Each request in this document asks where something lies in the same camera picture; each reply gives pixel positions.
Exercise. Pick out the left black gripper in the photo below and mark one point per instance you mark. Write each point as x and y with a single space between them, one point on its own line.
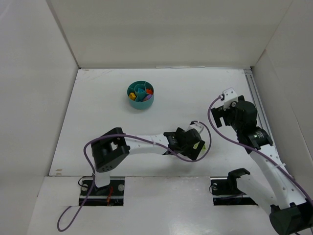
198 150

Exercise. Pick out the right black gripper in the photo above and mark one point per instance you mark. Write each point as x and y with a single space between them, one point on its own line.
217 116

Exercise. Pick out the light green lego brick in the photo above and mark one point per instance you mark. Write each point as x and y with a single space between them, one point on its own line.
195 146

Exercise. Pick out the yellow lego brick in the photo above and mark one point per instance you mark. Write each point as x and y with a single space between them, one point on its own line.
132 96

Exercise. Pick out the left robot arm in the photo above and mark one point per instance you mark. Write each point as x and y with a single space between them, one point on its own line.
113 147

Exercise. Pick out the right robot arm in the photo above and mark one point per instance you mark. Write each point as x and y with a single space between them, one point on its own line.
288 205

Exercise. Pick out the teal round divided container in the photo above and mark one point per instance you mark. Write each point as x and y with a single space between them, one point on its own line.
138 103

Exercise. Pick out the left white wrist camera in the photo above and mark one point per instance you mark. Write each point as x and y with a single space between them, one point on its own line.
197 126

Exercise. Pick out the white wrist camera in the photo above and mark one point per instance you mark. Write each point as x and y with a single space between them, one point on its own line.
228 97
197 126

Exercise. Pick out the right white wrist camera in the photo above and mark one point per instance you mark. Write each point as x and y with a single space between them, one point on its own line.
228 97

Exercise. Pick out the aluminium rail right edge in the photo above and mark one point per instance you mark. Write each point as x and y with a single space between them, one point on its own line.
256 100

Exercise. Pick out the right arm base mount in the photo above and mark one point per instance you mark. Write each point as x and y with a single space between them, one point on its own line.
225 192

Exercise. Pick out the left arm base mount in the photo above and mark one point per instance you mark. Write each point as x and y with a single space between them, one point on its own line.
108 196

